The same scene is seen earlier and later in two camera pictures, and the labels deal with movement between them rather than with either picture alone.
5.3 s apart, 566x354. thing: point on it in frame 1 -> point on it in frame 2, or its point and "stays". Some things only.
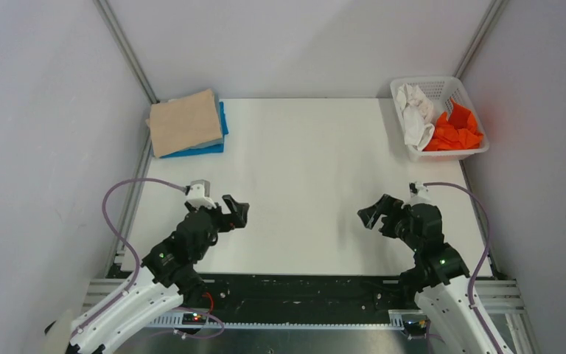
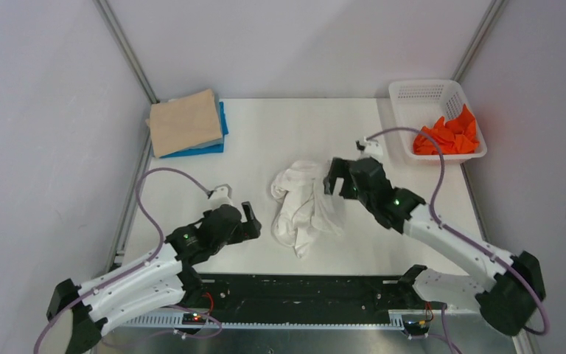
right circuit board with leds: (416, 328) stays
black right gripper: (389, 206) -> (339, 169)
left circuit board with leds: (193, 318) stays
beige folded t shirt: (185, 122) stays
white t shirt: (417, 111) -> (304, 210)
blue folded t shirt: (210, 148) stays
